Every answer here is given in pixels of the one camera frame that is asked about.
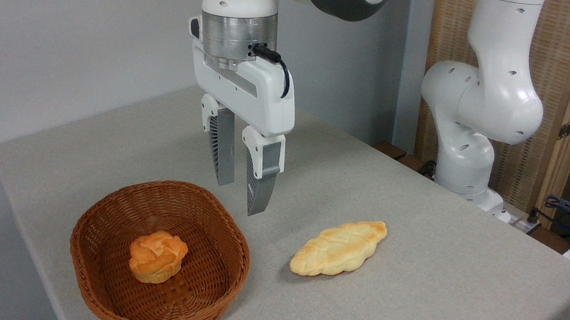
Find wooden rattan screen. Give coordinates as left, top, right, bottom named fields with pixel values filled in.
left=409, top=0, right=570, bottom=232

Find round orange bread roll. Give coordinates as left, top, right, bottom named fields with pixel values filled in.
left=126, top=228, right=191, bottom=287

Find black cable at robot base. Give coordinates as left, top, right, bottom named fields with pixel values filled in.
left=417, top=159, right=438, bottom=179

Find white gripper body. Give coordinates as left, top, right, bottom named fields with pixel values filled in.
left=179, top=14, right=305, bottom=140

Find brown wicker basket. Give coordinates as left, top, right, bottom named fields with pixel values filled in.
left=62, top=171, right=258, bottom=320

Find long braided bread loaf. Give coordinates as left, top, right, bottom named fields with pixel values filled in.
left=289, top=213, right=389, bottom=284

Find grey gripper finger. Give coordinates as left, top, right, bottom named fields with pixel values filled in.
left=234, top=125, right=287, bottom=220
left=192, top=93, right=243, bottom=187

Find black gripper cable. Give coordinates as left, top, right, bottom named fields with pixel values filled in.
left=248, top=43, right=295, bottom=99

